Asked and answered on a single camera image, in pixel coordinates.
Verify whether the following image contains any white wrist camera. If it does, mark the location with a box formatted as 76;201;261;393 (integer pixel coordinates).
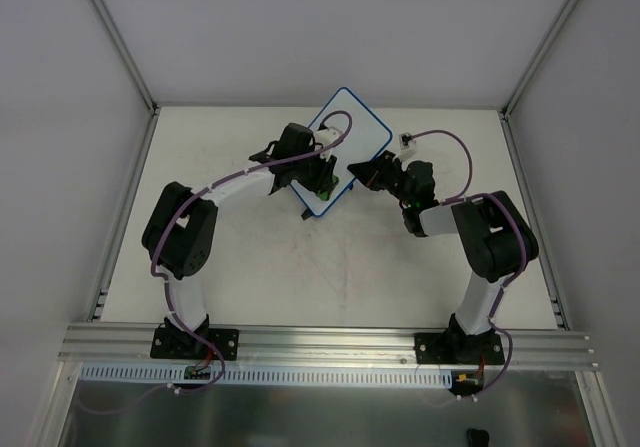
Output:
396;133;417;163
314;127;342;161

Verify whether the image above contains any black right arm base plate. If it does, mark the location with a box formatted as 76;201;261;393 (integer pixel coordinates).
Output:
414;330;505;366

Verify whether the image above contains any green whiteboard eraser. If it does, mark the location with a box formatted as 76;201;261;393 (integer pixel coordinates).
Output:
315;175;339;202

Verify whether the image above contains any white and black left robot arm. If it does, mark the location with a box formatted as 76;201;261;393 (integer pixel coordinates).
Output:
142;123;346;360

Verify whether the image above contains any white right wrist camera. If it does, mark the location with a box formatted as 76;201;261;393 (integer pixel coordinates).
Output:
396;133;417;163

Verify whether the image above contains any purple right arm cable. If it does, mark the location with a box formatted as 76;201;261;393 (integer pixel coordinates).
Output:
412;128;529;403

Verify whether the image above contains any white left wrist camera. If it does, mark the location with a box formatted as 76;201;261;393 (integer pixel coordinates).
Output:
314;127;342;161

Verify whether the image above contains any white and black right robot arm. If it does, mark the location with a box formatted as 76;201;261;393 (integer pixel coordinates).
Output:
348;151;539;366

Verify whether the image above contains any blue framed whiteboard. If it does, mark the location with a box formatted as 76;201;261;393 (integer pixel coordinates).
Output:
291;87;393;218

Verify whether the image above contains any aluminium mounting rail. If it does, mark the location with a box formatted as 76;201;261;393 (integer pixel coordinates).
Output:
57;322;600;372

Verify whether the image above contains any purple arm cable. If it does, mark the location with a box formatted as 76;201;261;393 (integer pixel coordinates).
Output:
412;128;529;403
74;110;354;415

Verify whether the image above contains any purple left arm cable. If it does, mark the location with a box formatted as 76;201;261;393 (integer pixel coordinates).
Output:
74;110;354;415

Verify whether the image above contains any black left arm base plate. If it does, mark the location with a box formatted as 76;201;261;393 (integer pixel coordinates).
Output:
149;322;240;361

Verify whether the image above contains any aluminium left frame post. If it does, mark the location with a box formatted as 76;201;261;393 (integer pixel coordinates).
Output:
88;0;158;114

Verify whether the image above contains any aluminium right frame post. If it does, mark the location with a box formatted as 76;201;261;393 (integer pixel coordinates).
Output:
501;0;582;118

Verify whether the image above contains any aluminium frame post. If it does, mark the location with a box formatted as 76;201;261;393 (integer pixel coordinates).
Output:
88;0;158;114
501;0;582;118

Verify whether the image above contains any white slotted cable duct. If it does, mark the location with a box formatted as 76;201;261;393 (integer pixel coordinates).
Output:
79;363;453;390

